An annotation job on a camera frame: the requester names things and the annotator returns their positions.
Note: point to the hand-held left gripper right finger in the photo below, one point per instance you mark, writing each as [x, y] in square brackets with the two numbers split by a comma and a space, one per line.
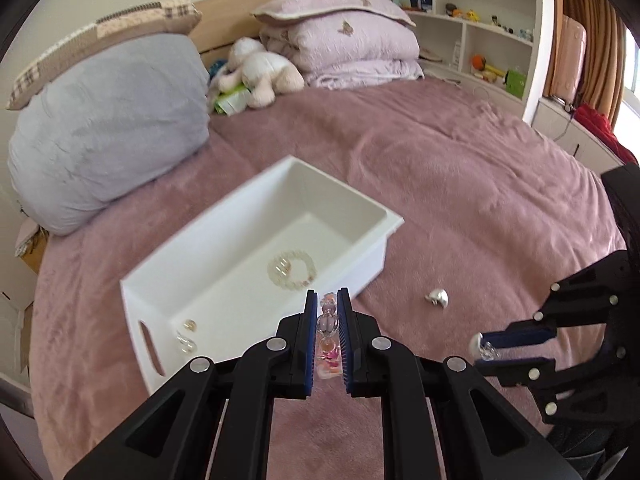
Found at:
[346, 345]

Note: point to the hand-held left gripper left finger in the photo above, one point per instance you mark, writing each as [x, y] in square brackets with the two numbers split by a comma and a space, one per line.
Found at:
[310, 345]

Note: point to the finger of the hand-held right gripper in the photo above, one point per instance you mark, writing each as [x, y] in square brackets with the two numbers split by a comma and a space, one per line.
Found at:
[520, 337]
[540, 375]

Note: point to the white plastic box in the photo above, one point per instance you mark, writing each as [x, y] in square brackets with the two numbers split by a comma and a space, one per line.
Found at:
[260, 220]

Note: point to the red cloth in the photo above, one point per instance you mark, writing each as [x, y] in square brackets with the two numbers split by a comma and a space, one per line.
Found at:
[600, 130]

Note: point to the person's dark clothing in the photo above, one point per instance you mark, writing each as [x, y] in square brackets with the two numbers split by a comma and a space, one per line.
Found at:
[580, 450]

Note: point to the silver heart charm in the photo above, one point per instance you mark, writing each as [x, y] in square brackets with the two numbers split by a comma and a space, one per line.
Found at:
[439, 297]

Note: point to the white low cabinet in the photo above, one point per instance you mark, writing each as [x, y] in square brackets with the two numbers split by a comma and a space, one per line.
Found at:
[555, 127]

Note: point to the window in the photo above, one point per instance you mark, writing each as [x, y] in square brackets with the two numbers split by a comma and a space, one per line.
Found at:
[631, 100]

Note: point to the pink bedspread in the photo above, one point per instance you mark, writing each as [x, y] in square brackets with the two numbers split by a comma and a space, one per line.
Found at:
[475, 185]

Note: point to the pink suitcase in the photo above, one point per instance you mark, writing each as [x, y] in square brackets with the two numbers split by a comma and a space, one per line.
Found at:
[572, 55]

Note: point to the green box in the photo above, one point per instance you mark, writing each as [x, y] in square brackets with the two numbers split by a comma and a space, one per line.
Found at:
[515, 82]

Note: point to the brown curtain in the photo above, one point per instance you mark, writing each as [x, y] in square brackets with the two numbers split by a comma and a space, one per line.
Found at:
[600, 35]

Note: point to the white bookshelf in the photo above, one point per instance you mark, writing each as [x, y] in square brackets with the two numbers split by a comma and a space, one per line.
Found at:
[539, 35]

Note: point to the orange toy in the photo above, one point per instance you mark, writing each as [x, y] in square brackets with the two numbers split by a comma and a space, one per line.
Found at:
[479, 63]

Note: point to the green tissue packet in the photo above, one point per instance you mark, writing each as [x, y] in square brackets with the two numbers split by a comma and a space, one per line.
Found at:
[231, 102]

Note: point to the yellow toy figurines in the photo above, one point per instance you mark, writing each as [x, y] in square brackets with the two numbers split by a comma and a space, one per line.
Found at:
[462, 12]

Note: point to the white plush dog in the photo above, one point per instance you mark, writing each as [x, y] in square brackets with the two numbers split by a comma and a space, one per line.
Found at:
[270, 70]

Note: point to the blue plush toy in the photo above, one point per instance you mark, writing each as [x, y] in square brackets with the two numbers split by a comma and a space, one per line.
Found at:
[217, 65]

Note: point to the large grey pillow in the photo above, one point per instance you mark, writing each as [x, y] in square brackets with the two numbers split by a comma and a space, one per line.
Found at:
[110, 125]

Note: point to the folded pink quilt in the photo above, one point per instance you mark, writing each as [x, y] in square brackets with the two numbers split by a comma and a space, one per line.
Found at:
[360, 45]

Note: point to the pink butterfly pillow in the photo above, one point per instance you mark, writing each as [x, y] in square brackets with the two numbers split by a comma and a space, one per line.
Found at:
[325, 5]

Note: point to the patchwork pillow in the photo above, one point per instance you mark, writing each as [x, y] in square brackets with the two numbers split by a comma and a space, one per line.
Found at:
[125, 20]

